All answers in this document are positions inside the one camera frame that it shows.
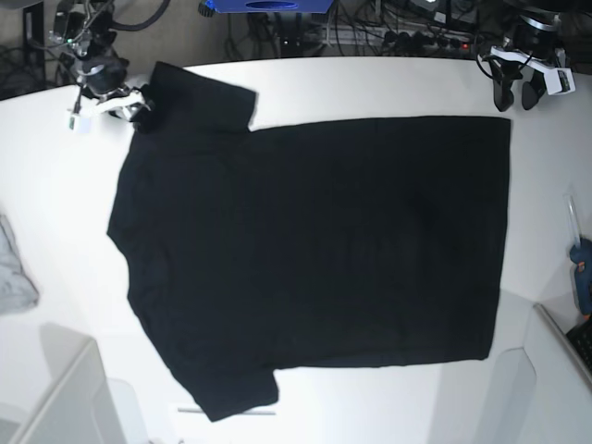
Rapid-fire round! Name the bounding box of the black keyboard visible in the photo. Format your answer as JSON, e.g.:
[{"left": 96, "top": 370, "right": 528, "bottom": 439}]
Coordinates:
[{"left": 567, "top": 319, "right": 592, "bottom": 370}]

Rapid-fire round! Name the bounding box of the blue box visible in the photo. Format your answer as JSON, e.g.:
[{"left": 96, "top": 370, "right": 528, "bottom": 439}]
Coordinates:
[{"left": 198, "top": 0, "right": 333, "bottom": 18}]

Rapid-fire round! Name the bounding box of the grey cloth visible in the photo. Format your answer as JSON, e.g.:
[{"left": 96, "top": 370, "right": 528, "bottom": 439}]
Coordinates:
[{"left": 1, "top": 215, "right": 40, "bottom": 315}]

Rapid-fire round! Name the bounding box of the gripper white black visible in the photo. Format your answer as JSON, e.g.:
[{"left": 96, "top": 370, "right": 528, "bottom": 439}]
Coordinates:
[
  {"left": 67, "top": 57, "right": 153, "bottom": 133},
  {"left": 476, "top": 18, "right": 576, "bottom": 112}
]

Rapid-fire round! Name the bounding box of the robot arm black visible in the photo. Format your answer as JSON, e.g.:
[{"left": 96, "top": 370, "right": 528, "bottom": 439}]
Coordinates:
[
  {"left": 50, "top": 1, "right": 154, "bottom": 132},
  {"left": 474, "top": 1, "right": 591, "bottom": 112}
]

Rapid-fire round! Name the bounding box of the clear glue stick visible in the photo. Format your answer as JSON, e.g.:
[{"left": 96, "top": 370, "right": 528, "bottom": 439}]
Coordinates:
[{"left": 564, "top": 193, "right": 581, "bottom": 248}]

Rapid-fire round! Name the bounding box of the white bin left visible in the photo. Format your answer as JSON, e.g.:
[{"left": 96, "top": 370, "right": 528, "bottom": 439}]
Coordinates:
[{"left": 9, "top": 339, "right": 127, "bottom": 443}]

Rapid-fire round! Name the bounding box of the blue glue gun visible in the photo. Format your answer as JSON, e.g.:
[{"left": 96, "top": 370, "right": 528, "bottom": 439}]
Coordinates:
[{"left": 569, "top": 237, "right": 591, "bottom": 315}]

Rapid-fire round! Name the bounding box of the black T-shirt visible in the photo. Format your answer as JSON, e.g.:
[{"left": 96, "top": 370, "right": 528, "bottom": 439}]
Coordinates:
[{"left": 107, "top": 63, "right": 512, "bottom": 421}]

